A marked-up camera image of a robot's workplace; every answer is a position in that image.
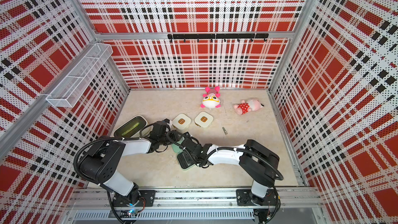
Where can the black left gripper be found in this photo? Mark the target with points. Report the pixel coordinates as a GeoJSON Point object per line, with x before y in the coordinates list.
{"type": "Point", "coordinates": [175, 137]}

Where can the green nail kit case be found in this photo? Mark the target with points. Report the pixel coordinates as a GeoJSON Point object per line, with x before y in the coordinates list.
{"type": "Point", "coordinates": [183, 158]}

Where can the cream nail kit case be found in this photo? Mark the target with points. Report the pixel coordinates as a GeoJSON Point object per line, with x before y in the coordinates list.
{"type": "Point", "coordinates": [181, 123]}
{"type": "Point", "coordinates": [203, 120]}

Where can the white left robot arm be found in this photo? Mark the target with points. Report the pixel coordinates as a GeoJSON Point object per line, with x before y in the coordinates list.
{"type": "Point", "coordinates": [97, 161]}

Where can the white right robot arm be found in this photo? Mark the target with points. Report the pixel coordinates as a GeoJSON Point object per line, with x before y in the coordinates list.
{"type": "Point", "coordinates": [260, 163]}

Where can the green oval tray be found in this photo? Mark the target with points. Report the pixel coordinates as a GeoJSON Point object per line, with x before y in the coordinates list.
{"type": "Point", "coordinates": [132, 128]}

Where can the pink owl plush toy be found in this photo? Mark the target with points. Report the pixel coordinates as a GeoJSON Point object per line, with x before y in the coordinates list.
{"type": "Point", "coordinates": [211, 99]}

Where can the pink strawberry plush toy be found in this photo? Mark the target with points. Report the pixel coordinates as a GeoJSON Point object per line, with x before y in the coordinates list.
{"type": "Point", "coordinates": [251, 105]}

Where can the clear wall shelf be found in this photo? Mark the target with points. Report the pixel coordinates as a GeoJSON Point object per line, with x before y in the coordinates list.
{"type": "Point", "coordinates": [69, 90]}

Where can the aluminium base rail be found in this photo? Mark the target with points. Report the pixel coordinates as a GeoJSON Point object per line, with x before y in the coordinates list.
{"type": "Point", "coordinates": [229, 205]}

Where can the black hook rail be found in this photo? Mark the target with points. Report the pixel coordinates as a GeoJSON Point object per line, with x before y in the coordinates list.
{"type": "Point", "coordinates": [185, 37]}

